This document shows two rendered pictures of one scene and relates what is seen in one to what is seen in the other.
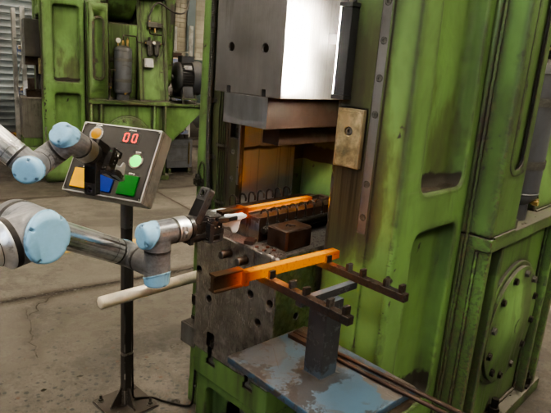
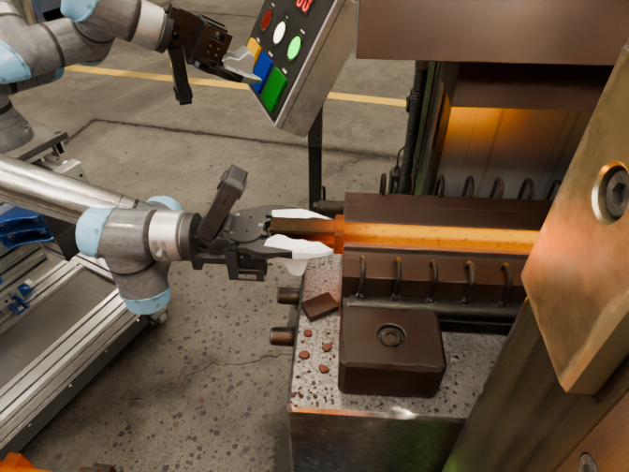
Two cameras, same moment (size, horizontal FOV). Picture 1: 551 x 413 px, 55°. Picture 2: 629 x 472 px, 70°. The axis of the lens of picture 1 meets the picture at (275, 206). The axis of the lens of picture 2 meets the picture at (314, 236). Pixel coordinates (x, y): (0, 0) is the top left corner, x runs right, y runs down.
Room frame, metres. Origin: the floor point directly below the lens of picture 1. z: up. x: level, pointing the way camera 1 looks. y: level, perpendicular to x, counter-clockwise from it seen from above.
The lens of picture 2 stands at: (1.33, -0.24, 1.42)
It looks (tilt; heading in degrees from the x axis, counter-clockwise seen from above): 42 degrees down; 51
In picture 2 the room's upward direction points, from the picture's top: straight up
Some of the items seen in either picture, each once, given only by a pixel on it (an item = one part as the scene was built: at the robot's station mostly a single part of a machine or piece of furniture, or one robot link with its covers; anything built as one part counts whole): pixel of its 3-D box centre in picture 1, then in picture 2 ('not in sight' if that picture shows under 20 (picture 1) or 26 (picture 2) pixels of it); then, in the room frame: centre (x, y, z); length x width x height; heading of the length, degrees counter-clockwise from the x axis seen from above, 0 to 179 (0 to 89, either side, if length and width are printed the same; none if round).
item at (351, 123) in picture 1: (349, 138); (613, 227); (1.56, -0.20, 1.27); 0.09 x 0.02 x 0.17; 47
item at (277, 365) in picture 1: (319, 374); not in sight; (1.24, -0.15, 0.69); 0.40 x 0.30 x 0.02; 44
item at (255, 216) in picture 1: (281, 211); (484, 249); (1.83, -0.02, 0.96); 0.42 x 0.20 x 0.09; 137
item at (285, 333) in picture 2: (241, 260); (284, 336); (1.54, 0.09, 0.87); 0.04 x 0.03 x 0.03; 137
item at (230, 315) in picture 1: (289, 285); (459, 378); (1.80, -0.07, 0.69); 0.56 x 0.38 x 0.45; 137
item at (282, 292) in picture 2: (225, 253); (289, 296); (1.60, 0.15, 0.87); 0.04 x 0.03 x 0.03; 137
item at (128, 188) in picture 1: (128, 185); (275, 90); (1.85, 0.53, 1.01); 0.07 x 0.05 x 0.07; 72
